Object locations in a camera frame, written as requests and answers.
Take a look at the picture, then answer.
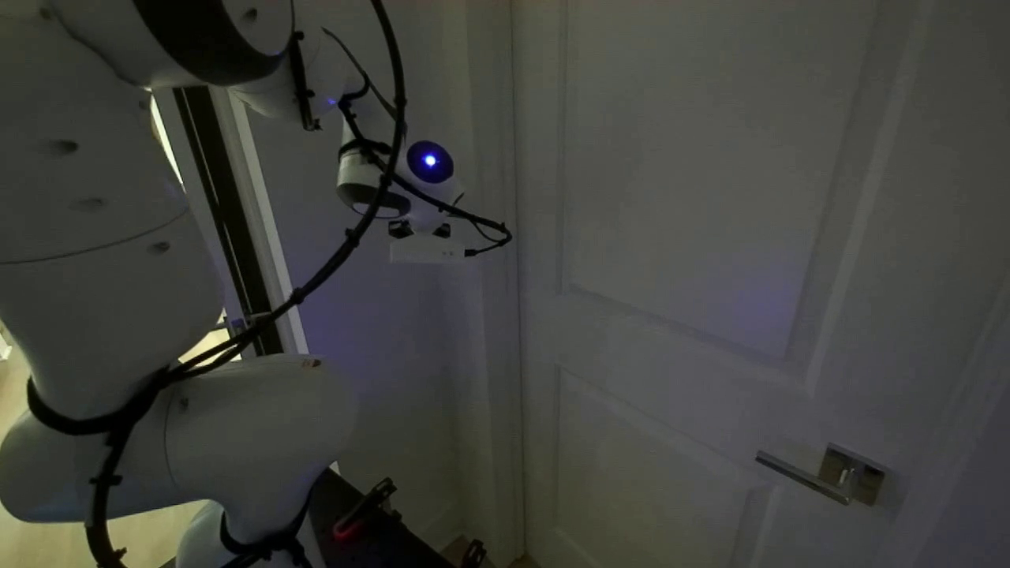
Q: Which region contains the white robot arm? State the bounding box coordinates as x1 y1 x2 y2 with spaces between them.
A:
0 0 406 568

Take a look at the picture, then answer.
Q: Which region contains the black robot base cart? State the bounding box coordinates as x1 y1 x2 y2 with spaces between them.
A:
310 469 453 568

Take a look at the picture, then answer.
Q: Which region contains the white panel door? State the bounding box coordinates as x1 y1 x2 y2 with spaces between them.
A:
515 0 1010 568

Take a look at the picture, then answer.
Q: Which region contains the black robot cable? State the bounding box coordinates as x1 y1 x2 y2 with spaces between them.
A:
83 0 515 568

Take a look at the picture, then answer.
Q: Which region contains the black sliding door frame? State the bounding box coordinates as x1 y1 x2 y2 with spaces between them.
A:
174 89 288 352

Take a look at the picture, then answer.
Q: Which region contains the silver door lever handle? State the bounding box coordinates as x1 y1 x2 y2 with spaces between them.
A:
753 446 887 503

